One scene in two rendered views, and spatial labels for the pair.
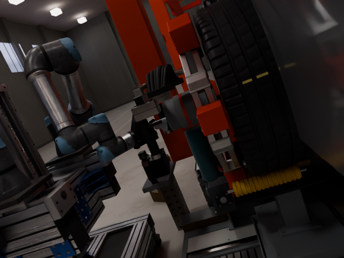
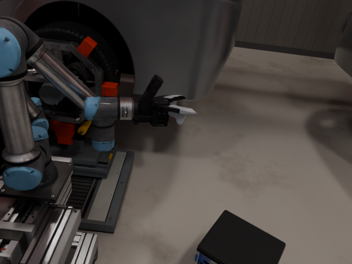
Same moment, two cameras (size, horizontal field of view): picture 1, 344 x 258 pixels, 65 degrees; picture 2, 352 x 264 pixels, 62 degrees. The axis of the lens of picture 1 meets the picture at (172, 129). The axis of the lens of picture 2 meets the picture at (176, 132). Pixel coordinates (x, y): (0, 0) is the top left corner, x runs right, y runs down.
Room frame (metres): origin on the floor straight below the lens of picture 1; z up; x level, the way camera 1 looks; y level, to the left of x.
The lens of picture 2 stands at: (0.70, 1.65, 1.70)
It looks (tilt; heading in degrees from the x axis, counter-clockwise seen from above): 33 degrees down; 257
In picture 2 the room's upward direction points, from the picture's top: 8 degrees clockwise
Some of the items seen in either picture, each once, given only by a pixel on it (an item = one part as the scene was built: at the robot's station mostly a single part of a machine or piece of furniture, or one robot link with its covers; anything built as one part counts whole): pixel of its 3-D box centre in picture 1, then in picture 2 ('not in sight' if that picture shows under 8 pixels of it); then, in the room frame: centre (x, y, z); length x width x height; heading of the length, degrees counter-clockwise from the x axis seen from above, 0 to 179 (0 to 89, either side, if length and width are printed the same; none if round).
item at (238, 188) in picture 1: (265, 180); (86, 122); (0.93, -0.25, 0.51); 0.29 x 0.06 x 0.06; 78
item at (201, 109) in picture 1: (212, 117); (110, 89); (0.76, -0.12, 0.85); 0.09 x 0.08 x 0.07; 168
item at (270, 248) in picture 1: (289, 201); (75, 136); (1.03, -0.34, 0.32); 0.40 x 0.30 x 0.28; 168
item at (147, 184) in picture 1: (161, 172); not in sight; (1.69, 0.17, 0.44); 0.43 x 0.17 x 0.03; 168
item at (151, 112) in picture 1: (146, 109); not in sight; (0.94, 0.06, 0.93); 0.09 x 0.05 x 0.05; 78
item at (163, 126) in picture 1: (164, 125); not in sight; (1.20, 0.03, 0.81); 0.09 x 0.03 x 0.06; 87
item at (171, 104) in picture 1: (191, 107); (56, 88); (1.08, -0.11, 0.85); 0.21 x 0.14 x 0.14; 78
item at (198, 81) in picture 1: (208, 101); (60, 83); (1.07, -0.18, 0.85); 0.54 x 0.07 x 0.54; 168
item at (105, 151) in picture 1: (111, 148); not in sight; (1.12, 0.27, 0.81); 0.11 x 0.08 x 0.09; 123
